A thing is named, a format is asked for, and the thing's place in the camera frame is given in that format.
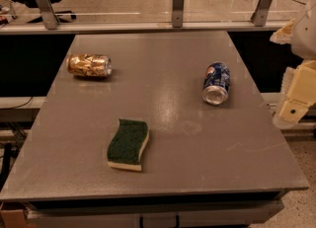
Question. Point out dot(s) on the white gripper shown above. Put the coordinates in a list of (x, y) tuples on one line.
[(306, 36)]

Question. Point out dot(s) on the orange soda can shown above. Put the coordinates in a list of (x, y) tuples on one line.
[(89, 65)]

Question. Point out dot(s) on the blue soda can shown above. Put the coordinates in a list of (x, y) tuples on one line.
[(216, 83)]

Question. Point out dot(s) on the green and yellow sponge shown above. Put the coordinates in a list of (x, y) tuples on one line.
[(126, 147)]

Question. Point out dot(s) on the right metal bracket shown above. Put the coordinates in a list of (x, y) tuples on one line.
[(260, 14)]

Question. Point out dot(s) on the metal bracket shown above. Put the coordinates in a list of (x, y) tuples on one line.
[(260, 14), (49, 18), (177, 13)]

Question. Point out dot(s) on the middle metal bracket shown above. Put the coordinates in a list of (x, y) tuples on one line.
[(177, 13)]

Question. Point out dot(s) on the left metal bracket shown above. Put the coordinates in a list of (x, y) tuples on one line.
[(49, 18)]

